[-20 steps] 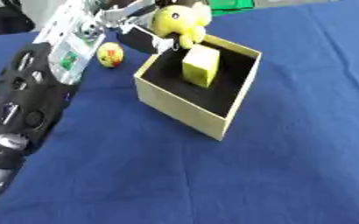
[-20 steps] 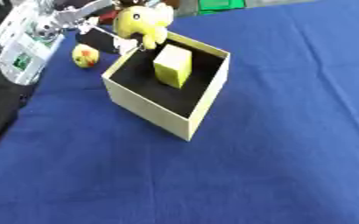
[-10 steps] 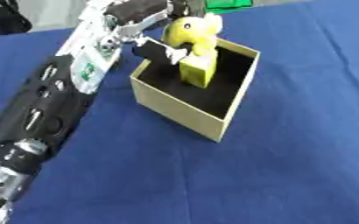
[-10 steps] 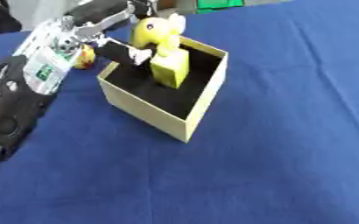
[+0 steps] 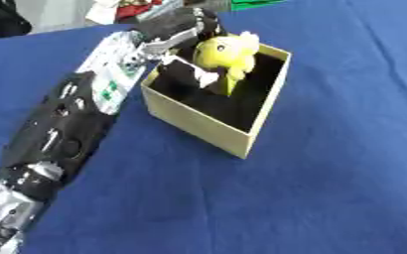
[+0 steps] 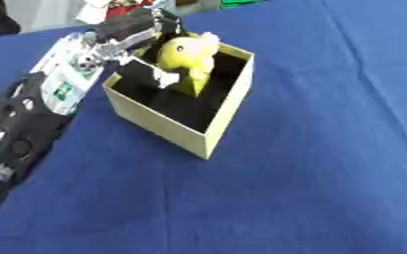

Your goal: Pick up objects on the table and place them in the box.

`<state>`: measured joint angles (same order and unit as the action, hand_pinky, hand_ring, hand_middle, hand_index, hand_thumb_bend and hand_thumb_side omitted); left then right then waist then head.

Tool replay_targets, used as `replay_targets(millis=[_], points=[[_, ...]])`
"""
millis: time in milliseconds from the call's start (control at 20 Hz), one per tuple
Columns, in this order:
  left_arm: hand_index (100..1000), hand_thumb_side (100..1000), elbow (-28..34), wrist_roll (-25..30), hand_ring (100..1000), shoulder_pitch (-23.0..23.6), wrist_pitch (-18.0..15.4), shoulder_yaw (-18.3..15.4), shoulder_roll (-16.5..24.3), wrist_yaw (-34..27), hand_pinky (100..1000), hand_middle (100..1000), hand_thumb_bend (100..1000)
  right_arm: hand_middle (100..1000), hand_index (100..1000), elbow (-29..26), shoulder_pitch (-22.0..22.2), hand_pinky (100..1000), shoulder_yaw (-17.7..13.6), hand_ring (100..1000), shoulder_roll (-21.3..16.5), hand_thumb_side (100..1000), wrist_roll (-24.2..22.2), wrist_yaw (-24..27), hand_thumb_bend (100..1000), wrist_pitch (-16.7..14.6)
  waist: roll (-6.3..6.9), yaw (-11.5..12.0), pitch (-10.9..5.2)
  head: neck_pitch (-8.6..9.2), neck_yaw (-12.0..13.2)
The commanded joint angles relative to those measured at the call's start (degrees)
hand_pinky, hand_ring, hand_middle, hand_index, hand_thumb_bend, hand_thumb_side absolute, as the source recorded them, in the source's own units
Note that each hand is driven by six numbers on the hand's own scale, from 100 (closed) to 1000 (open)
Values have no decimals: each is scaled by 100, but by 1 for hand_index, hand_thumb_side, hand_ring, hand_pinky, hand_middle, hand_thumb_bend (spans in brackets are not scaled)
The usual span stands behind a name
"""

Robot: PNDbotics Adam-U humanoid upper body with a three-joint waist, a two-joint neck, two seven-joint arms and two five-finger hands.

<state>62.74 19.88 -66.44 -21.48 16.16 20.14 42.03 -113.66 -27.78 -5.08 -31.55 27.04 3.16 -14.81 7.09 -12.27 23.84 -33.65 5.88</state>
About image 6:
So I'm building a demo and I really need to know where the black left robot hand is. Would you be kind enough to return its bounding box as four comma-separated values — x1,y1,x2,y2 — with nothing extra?
90,7,190,89

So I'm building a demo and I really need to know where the yellow soft toy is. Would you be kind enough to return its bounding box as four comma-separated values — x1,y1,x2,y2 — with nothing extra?
155,31,221,98

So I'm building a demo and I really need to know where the tan cardboard box black inside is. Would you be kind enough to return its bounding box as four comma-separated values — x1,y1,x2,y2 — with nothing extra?
100,33,256,161

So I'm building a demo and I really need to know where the red and white object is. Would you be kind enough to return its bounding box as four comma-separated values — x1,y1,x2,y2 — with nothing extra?
74,0,169,25

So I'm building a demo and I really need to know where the green object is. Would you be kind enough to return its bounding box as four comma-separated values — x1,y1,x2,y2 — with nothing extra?
217,0,270,10

